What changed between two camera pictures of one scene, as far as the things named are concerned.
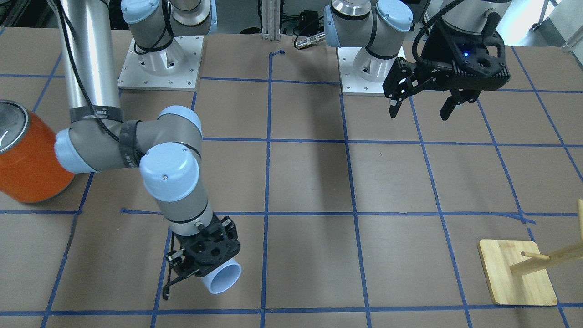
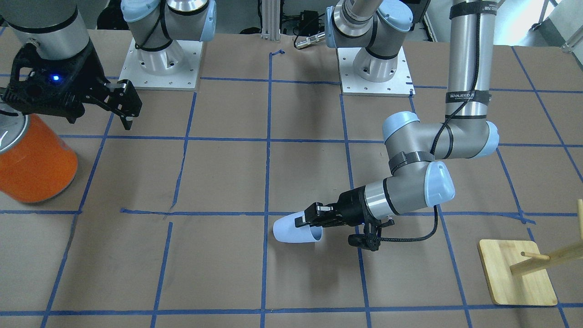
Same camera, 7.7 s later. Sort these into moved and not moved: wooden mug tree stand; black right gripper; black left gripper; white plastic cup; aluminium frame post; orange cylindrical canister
Moved: black left gripper; black right gripper; white plastic cup
Not moved: wooden mug tree stand; aluminium frame post; orange cylindrical canister
